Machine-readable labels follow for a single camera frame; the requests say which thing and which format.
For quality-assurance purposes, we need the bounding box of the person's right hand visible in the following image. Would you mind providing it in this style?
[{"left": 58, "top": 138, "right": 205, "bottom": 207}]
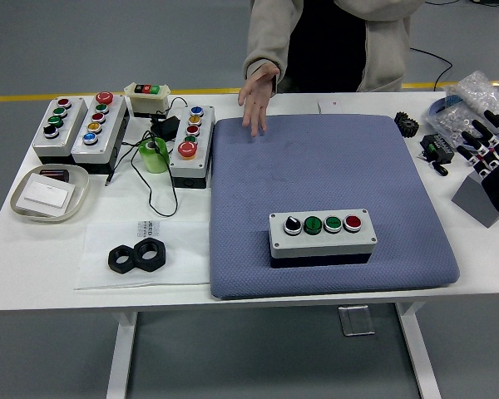
[{"left": 237, "top": 66, "right": 280, "bottom": 138}]

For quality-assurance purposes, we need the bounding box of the grey box with selector switch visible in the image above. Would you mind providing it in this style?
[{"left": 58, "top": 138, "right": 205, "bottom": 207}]
[{"left": 268, "top": 207, "right": 378, "bottom": 269}]

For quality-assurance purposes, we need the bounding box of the grey four-button control box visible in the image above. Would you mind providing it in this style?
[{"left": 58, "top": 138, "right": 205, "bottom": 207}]
[{"left": 31, "top": 96, "right": 88, "bottom": 165}]

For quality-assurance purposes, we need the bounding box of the grey block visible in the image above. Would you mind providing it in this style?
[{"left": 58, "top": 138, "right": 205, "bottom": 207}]
[{"left": 452, "top": 172, "right": 499, "bottom": 229}]

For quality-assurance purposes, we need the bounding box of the black module with green connector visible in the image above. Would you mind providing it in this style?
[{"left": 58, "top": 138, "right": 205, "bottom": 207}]
[{"left": 417, "top": 132, "right": 457, "bottom": 165}]

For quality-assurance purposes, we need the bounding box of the clear bag of metal washers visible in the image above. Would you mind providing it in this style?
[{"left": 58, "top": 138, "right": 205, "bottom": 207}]
[{"left": 424, "top": 103, "right": 490, "bottom": 149}]

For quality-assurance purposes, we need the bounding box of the blue-grey quilted mat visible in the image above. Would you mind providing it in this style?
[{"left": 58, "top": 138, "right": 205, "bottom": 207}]
[{"left": 207, "top": 114, "right": 461, "bottom": 300}]

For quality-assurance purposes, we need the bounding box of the bubble wrap bundle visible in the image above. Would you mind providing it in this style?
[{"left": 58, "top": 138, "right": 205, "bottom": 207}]
[{"left": 444, "top": 70, "right": 499, "bottom": 126}]

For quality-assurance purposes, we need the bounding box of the black power adapter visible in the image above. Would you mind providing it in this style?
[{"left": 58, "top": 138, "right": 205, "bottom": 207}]
[{"left": 149, "top": 116, "right": 180, "bottom": 140}]

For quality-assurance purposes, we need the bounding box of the blue white belt roll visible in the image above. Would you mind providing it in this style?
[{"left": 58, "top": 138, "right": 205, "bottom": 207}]
[{"left": 426, "top": 94, "right": 461, "bottom": 117}]

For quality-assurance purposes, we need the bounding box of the black gear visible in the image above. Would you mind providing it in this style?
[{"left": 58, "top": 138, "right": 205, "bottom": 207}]
[{"left": 393, "top": 111, "right": 420, "bottom": 140}]

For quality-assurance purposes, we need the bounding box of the green tape roll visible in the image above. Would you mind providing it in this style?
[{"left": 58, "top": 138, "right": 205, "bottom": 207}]
[{"left": 137, "top": 136, "right": 170, "bottom": 175}]

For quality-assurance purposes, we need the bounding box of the person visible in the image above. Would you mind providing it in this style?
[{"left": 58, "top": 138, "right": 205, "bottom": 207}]
[{"left": 243, "top": 0, "right": 424, "bottom": 95}]

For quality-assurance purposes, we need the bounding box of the clear printed plastic bag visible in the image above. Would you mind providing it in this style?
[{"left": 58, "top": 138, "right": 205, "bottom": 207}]
[{"left": 73, "top": 219, "right": 211, "bottom": 291}]

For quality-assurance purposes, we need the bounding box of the white table leg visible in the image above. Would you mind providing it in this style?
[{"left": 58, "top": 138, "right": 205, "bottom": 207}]
[
  {"left": 106, "top": 310, "right": 139, "bottom": 399},
  {"left": 394, "top": 301, "right": 442, "bottom": 399}
]

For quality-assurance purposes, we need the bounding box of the large black hex nut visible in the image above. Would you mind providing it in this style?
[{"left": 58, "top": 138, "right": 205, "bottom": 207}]
[{"left": 131, "top": 237, "right": 168, "bottom": 273}]

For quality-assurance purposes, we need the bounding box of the white shallow tray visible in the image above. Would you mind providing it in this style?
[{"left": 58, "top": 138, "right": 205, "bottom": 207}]
[{"left": 9, "top": 165, "right": 91, "bottom": 224}]

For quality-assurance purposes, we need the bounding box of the small black hex nut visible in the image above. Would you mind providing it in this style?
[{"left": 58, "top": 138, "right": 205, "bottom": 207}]
[{"left": 106, "top": 244, "right": 136, "bottom": 274}]

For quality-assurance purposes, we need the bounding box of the dark red small block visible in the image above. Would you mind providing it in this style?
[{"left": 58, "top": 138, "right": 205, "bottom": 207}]
[{"left": 38, "top": 168, "right": 71, "bottom": 183}]

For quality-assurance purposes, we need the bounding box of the cream red-green switch box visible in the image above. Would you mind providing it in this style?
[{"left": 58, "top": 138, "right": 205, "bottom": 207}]
[{"left": 123, "top": 81, "right": 171, "bottom": 119}]

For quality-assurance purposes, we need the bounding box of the black floor cable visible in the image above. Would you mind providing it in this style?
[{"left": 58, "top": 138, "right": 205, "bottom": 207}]
[{"left": 409, "top": 46, "right": 454, "bottom": 91}]

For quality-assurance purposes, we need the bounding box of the black adapter cord with plug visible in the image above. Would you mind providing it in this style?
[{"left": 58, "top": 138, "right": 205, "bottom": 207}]
[{"left": 104, "top": 96, "right": 188, "bottom": 218}]

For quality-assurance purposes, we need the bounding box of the clear bracket under table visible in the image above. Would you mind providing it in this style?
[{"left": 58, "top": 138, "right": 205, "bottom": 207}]
[{"left": 338, "top": 304, "right": 376, "bottom": 337}]

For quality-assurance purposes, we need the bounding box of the white switch plate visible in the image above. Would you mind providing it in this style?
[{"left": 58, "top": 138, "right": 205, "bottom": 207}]
[{"left": 16, "top": 173, "right": 77, "bottom": 209}]

